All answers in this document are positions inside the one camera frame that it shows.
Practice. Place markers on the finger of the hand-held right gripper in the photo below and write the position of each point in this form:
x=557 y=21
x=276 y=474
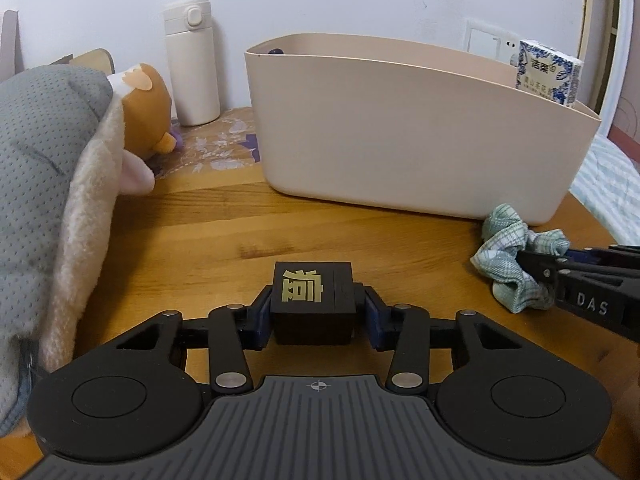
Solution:
x=605 y=256
x=537 y=265

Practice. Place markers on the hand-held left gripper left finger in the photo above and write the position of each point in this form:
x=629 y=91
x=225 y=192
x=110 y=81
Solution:
x=260 y=312

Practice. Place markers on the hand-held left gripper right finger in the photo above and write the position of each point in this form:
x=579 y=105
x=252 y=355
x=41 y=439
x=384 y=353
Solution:
x=376 y=316

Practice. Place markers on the green checked cloth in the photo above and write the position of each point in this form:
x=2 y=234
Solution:
x=505 y=260

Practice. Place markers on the black box with gold print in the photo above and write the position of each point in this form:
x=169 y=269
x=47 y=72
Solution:
x=312 y=300

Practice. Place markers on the beige plastic container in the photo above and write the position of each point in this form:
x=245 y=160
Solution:
x=400 y=150

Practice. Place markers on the light blue blanket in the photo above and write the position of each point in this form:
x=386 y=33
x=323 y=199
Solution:
x=610 y=185

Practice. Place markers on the floral table mat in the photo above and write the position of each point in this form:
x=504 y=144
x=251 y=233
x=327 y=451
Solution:
x=215 y=145

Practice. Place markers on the blue white tissue packet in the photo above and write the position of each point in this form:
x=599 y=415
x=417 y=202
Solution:
x=547 y=72

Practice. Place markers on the orange brown plush toy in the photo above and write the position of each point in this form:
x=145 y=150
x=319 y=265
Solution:
x=147 y=105

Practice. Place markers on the white thermos bottle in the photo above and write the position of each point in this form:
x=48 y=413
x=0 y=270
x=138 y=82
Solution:
x=192 y=75

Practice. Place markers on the grey and cream plush cushion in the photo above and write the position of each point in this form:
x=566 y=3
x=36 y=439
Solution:
x=45 y=160

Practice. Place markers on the wooden stand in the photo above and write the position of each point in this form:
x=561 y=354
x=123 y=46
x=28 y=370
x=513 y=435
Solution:
x=95 y=57

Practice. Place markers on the white board panel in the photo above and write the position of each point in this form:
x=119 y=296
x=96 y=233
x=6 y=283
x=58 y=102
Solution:
x=10 y=45

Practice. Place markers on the white wall socket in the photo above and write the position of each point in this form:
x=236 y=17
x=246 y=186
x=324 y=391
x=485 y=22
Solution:
x=487 y=42

